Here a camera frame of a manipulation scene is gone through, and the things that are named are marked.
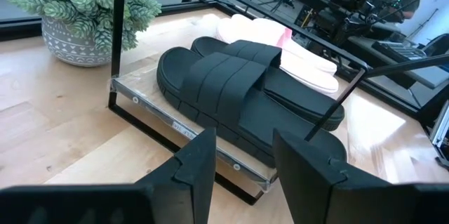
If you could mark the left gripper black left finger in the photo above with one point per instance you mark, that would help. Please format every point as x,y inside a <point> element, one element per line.
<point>189,178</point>

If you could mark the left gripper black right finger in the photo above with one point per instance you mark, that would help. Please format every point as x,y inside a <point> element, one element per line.
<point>312,189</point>

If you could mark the black slide sandal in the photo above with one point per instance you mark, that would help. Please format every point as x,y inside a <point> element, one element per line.
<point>301,97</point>
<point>224,87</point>

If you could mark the pink slide sandal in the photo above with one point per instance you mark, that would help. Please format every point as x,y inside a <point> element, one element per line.
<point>315,57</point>
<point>308,78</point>

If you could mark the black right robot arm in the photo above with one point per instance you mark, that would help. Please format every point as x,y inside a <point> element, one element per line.
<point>350,20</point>

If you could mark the grey desk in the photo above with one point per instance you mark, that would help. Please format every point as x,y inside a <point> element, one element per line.
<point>424,74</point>

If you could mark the black keyboard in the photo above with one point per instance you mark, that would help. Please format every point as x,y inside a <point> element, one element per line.
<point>400,50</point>

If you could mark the grey patterned plant pot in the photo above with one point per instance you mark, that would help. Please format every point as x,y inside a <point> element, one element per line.
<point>66,46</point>

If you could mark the black frame wooden shoe shelf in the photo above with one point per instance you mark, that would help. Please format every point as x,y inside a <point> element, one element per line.
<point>118,24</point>

